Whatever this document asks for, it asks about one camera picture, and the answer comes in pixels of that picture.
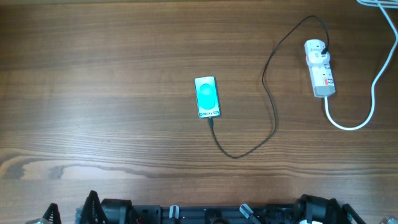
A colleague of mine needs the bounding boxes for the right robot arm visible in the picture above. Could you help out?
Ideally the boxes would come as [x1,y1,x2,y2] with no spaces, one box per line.
[292,194,365,224]

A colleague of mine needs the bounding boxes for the turquoise-screen Galaxy smartphone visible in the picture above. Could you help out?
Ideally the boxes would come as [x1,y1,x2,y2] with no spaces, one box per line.
[194,76,221,119]

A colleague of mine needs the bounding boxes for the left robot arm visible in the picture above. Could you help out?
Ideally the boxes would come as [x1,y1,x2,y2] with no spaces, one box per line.
[75,190,139,224]

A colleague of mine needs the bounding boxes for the white power strip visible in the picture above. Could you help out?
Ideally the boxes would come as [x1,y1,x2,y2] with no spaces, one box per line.
[304,39,336,98]

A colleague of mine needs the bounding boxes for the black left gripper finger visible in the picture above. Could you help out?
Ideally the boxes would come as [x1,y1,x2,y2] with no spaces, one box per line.
[80,190,108,224]
[42,203,62,224]

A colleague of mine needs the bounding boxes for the black USB charging cable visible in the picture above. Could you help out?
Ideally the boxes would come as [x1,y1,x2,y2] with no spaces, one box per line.
[207,14,330,159]

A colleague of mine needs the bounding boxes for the white USB charger plug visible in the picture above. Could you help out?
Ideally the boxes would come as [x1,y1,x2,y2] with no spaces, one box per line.
[306,50,330,67]

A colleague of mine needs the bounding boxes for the white power strip cord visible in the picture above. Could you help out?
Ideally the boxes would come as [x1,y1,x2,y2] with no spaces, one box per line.
[324,0,398,131]

